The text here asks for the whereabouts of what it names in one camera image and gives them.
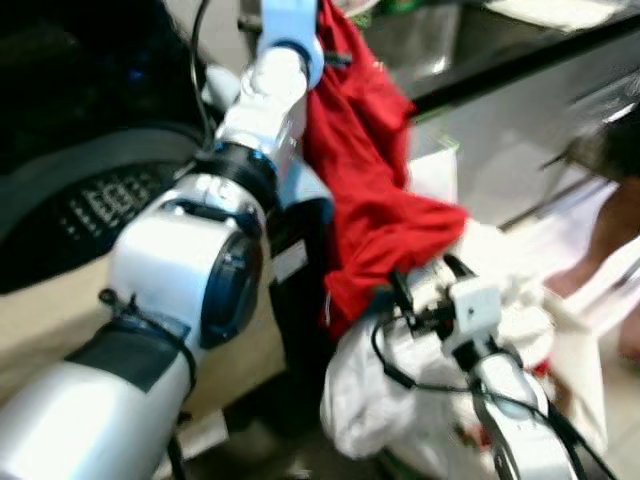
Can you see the red garment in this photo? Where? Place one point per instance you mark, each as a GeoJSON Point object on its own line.
{"type": "Point", "coordinates": [370, 200]}

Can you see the white garment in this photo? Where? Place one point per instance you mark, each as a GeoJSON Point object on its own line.
{"type": "Point", "coordinates": [370, 390]}

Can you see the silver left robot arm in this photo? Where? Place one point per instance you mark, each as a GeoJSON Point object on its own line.
{"type": "Point", "coordinates": [170, 270]}

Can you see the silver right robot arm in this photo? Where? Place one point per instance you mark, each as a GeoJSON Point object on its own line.
{"type": "Point", "coordinates": [520, 420]}

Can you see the black washing machine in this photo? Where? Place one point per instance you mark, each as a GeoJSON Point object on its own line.
{"type": "Point", "coordinates": [60, 80]}

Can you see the black tall box white label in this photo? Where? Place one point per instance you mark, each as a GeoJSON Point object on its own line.
{"type": "Point", "coordinates": [300, 310]}

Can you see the white paper bag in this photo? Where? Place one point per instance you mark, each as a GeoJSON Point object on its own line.
{"type": "Point", "coordinates": [435, 180]}

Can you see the grey kitchen cabinet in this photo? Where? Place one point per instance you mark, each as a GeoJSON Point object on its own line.
{"type": "Point", "coordinates": [520, 130]}

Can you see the person with bare legs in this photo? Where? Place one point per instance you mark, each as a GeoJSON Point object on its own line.
{"type": "Point", "coordinates": [610, 230]}

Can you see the white paper scrap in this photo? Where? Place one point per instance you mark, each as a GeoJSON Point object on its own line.
{"type": "Point", "coordinates": [205, 432]}

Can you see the white sheet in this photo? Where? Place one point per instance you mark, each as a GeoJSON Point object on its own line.
{"type": "Point", "coordinates": [560, 12]}

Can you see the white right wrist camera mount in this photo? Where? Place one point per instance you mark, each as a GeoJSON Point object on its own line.
{"type": "Point", "coordinates": [475, 305]}

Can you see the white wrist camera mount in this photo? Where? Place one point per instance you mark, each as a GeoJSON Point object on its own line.
{"type": "Point", "coordinates": [290, 20]}
{"type": "Point", "coordinates": [475, 305]}

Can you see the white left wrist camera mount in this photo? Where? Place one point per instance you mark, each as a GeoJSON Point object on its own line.
{"type": "Point", "coordinates": [290, 20]}

